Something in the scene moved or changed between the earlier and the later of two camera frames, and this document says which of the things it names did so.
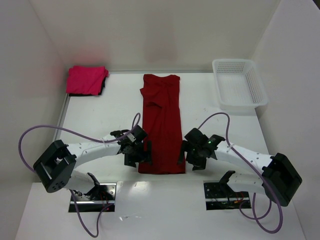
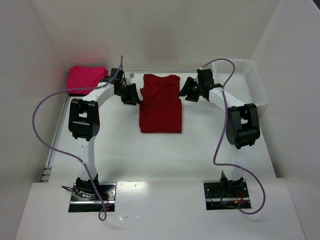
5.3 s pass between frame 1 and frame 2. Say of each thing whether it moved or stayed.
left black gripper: moved
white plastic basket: stayed
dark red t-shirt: moved
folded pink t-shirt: stayed
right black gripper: moved
